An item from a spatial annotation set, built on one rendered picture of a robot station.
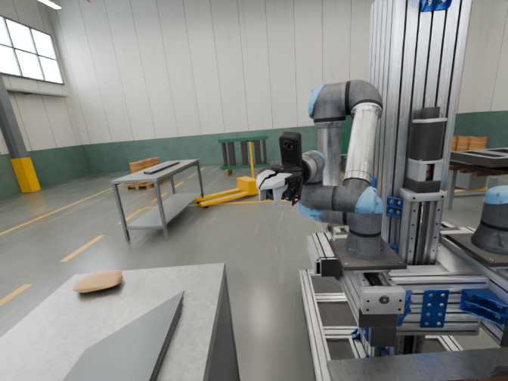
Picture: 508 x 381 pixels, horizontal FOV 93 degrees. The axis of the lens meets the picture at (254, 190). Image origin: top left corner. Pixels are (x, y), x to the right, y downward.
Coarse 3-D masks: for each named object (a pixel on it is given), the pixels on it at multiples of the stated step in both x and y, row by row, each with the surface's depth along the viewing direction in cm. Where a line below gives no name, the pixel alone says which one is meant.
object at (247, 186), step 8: (240, 184) 558; (248, 184) 526; (224, 192) 550; (232, 192) 553; (248, 192) 533; (256, 192) 540; (200, 200) 516; (208, 200) 498; (216, 200) 493; (224, 200) 501
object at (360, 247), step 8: (352, 232) 93; (352, 240) 93; (360, 240) 91; (368, 240) 90; (376, 240) 90; (344, 248) 98; (352, 248) 93; (360, 248) 91; (368, 248) 90; (376, 248) 90; (384, 248) 93; (352, 256) 93; (360, 256) 91; (368, 256) 90; (376, 256) 90
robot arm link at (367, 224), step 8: (376, 200) 88; (376, 208) 87; (344, 216) 92; (352, 216) 90; (360, 216) 89; (368, 216) 87; (376, 216) 87; (344, 224) 94; (352, 224) 92; (360, 224) 90; (368, 224) 88; (376, 224) 88; (360, 232) 90; (368, 232) 89; (376, 232) 89
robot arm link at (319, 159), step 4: (308, 152) 70; (312, 152) 70; (316, 152) 71; (312, 156) 66; (316, 156) 68; (320, 156) 70; (316, 160) 66; (320, 160) 69; (324, 160) 72; (316, 164) 65; (320, 164) 68; (324, 164) 72; (320, 168) 68; (316, 172) 66; (320, 172) 69; (316, 176) 69; (320, 176) 70; (312, 180) 69; (316, 180) 69; (320, 180) 70
